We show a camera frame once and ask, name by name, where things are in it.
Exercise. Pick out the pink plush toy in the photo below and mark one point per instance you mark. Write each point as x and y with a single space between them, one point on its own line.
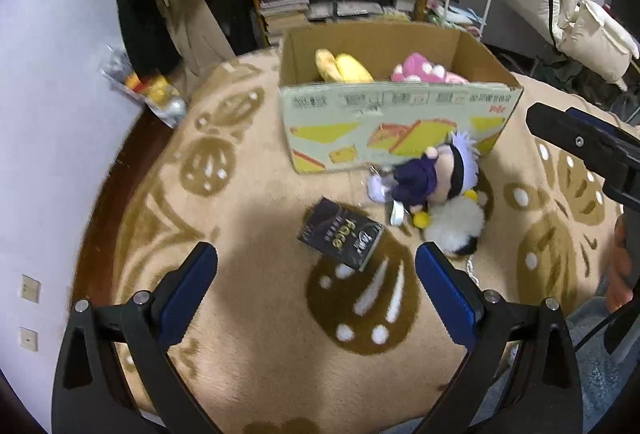
417 66

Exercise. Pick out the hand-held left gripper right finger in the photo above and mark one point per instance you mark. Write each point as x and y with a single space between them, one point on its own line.
447 294

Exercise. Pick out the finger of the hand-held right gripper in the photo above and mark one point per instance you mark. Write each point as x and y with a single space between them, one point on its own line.
595 124

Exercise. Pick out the pink swirl plush cushion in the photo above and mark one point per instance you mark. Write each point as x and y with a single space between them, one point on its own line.
456 78

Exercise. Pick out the wall socket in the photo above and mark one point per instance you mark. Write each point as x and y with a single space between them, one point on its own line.
30 286
28 339

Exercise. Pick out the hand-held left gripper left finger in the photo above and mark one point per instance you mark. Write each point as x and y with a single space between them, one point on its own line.
185 299

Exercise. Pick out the plastic bag of toys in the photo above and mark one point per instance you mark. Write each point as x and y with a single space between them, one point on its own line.
155 89

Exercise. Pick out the small black box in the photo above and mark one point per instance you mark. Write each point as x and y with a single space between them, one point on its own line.
340 234

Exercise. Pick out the beige patterned carpet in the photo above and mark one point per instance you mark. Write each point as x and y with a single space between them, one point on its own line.
260 314

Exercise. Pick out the yellow plush toy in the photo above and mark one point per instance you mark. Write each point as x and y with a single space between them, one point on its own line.
350 69

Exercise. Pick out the black hanging coat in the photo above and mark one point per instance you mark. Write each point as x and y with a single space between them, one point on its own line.
135 24

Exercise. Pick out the printed cardboard box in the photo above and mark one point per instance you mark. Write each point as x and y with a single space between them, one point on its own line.
340 129

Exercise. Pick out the stack of books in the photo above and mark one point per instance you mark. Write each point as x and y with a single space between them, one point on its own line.
280 6

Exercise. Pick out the purple white-haired plush doll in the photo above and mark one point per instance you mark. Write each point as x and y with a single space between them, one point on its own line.
415 179

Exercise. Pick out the person's right hand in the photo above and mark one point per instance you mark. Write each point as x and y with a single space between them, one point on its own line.
626 259

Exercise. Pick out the beige hanging trousers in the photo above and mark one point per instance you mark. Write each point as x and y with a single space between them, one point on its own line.
200 29

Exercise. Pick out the pile of magazines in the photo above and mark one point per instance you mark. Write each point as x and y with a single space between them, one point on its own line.
360 6

